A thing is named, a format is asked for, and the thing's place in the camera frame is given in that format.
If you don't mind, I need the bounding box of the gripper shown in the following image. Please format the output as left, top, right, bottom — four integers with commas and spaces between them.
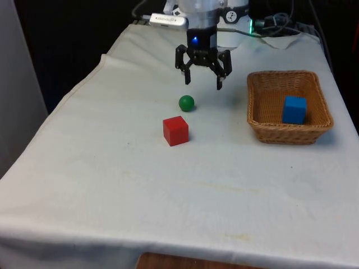
174, 25, 233, 91

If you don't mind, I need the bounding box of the blue cube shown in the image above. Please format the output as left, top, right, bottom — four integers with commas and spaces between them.
282, 95, 307, 125

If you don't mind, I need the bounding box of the wicker basket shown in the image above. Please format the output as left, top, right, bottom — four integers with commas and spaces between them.
246, 69, 334, 145

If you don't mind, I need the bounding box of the green ball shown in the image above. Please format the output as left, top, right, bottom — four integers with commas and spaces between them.
178, 95, 195, 112

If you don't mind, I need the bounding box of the red cube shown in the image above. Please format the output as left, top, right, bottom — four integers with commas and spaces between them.
163, 115, 190, 147

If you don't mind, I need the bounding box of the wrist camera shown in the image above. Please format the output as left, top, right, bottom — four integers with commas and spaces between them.
148, 12, 189, 29

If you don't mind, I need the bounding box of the grey cable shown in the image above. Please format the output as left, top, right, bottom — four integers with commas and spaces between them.
131, 0, 154, 20

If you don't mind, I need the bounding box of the black cable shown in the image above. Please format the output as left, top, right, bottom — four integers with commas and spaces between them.
307, 0, 334, 72

